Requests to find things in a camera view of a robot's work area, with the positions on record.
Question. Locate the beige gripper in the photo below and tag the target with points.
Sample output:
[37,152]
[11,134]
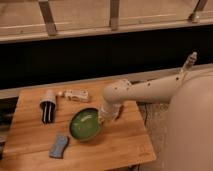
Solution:
[108,112]

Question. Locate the green ceramic bowl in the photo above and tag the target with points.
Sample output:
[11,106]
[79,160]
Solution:
[84,125]

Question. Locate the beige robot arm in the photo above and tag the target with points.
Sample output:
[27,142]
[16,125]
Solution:
[189,142]

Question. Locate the blue sponge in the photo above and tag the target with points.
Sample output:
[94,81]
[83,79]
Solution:
[59,146]

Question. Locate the grey black brush head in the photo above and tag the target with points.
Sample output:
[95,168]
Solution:
[48,107]

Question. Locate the wooden cutting board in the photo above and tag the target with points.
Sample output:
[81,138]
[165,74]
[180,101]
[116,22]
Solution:
[120,143]

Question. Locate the middle metal rail bracket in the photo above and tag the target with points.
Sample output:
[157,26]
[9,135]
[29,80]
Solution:
[114,14]

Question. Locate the metal rail bracket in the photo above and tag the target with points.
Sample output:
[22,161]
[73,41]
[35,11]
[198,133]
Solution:
[47,17]
[194,16]
[114,14]

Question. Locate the right metal rail bracket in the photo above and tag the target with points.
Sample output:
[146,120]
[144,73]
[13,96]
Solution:
[194,16]

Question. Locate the left metal rail bracket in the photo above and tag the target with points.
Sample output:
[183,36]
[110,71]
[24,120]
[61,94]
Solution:
[47,17]

